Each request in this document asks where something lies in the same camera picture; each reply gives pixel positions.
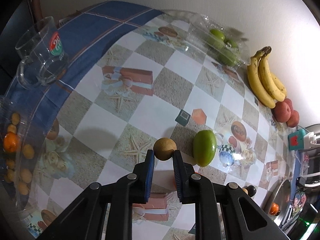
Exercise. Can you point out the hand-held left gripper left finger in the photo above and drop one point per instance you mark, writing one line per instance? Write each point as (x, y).
(150, 172)

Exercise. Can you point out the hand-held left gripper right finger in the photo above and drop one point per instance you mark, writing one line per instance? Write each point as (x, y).
(178, 175)

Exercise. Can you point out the orange tangerine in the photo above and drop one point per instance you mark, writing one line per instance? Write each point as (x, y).
(173, 184)
(275, 207)

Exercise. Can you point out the small brown kiwi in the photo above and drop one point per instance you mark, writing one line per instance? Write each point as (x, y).
(163, 147)
(245, 191)

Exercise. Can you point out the green mango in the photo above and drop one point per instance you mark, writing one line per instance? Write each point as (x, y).
(204, 147)

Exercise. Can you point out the dark cherry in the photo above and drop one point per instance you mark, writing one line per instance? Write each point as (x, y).
(252, 190)

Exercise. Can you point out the steel bowl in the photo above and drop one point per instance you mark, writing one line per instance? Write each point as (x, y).
(282, 195)

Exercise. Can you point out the yellow banana bunch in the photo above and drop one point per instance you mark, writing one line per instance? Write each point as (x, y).
(257, 85)

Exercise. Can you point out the red apple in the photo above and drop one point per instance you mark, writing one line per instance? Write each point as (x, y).
(288, 102)
(293, 119)
(281, 112)

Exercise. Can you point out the clear plastic container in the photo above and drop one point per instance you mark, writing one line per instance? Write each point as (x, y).
(37, 130)

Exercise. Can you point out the teal cube box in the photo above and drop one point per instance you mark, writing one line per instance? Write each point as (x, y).
(296, 140)

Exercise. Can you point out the pile of kumquats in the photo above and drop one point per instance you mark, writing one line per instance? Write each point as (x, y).
(27, 151)

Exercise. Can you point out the small green jujube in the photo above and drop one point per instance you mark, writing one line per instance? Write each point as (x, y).
(231, 43)
(228, 57)
(217, 33)

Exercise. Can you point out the steel thermos jug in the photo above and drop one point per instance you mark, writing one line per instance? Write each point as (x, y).
(313, 160)

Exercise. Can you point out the small tangerine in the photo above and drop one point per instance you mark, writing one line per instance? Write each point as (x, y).
(11, 142)

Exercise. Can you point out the clear plastic clamshell box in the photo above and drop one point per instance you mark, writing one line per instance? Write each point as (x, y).
(197, 27)

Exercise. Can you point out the glass mug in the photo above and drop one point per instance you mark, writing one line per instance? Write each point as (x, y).
(56, 43)

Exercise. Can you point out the brown wooden bar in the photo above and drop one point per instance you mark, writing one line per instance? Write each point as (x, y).
(37, 7)

